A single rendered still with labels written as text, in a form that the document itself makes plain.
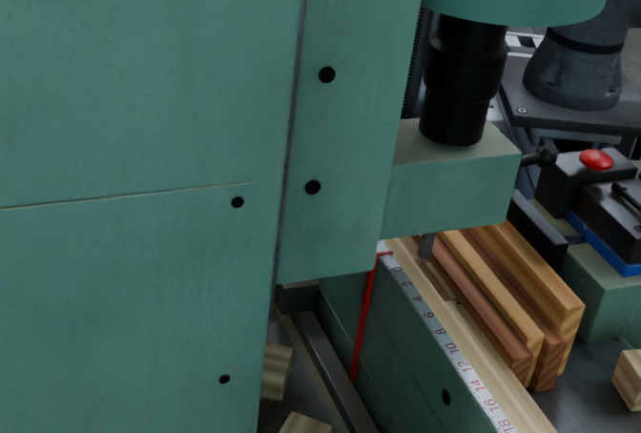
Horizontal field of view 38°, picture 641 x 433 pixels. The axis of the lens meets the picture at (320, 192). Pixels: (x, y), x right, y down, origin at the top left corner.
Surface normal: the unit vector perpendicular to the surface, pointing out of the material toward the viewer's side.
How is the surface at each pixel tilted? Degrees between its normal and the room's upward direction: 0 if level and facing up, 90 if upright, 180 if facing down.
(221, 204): 90
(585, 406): 0
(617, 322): 90
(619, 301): 90
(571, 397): 0
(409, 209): 90
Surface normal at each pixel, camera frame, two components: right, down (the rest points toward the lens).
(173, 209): 0.36, 0.54
